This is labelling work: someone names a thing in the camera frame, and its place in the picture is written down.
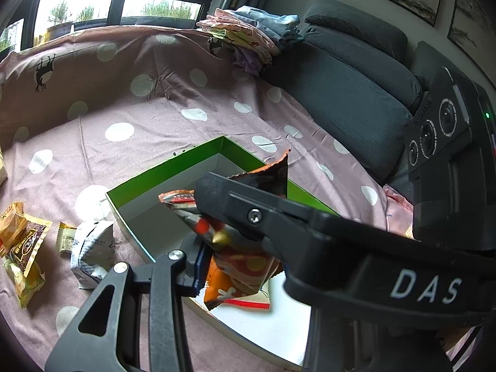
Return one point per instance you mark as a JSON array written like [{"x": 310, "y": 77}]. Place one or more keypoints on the narrow framed landscape painting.
[{"x": 476, "y": 15}]

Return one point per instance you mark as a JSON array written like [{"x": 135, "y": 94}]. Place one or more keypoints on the white grey snack packet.
[{"x": 91, "y": 248}]

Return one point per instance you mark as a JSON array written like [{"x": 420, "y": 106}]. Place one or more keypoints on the dark red snack packet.
[{"x": 186, "y": 213}]

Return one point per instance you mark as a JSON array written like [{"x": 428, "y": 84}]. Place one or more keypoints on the orange cartoon snack packet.
[{"x": 240, "y": 271}]

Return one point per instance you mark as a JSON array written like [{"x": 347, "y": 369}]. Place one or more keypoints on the green yellow snack packet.
[{"x": 25, "y": 285}]

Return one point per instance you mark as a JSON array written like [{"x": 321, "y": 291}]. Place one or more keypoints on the cream tissue pack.
[{"x": 2, "y": 170}]

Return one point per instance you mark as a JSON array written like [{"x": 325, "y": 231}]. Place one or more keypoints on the pink cloth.
[{"x": 397, "y": 209}]

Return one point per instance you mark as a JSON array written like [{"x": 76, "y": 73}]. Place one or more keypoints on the grey sofa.
[{"x": 348, "y": 97}]

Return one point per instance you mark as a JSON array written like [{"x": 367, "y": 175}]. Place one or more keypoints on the pile of folded clothes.
[{"x": 240, "y": 33}]

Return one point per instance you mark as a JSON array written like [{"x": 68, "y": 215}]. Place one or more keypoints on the orange yellow snack packet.
[{"x": 11, "y": 221}]

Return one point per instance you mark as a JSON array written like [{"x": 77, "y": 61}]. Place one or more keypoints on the green cardboard box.
[{"x": 155, "y": 221}]

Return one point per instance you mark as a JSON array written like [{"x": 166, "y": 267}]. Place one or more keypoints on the pink dotted blanket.
[{"x": 155, "y": 85}]

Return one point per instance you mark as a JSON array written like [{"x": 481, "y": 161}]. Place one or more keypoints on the blue folded cloth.
[{"x": 271, "y": 23}]

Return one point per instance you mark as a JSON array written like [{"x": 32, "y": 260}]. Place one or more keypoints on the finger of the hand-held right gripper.
[{"x": 240, "y": 201}]

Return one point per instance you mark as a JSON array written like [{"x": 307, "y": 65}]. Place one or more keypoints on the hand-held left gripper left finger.
[{"x": 199, "y": 271}]

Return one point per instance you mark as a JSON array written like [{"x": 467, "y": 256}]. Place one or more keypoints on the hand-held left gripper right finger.
[{"x": 341, "y": 341}]

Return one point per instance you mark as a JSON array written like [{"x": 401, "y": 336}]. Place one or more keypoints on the cream snack bar packet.
[{"x": 66, "y": 238}]

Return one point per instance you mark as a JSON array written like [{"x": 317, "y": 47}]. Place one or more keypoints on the purple folded cloth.
[{"x": 248, "y": 64}]

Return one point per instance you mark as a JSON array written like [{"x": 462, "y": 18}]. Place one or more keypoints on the brown gold snack packet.
[{"x": 27, "y": 244}]

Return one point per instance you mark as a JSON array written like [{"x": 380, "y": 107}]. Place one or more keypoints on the red white flat packet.
[{"x": 248, "y": 303}]

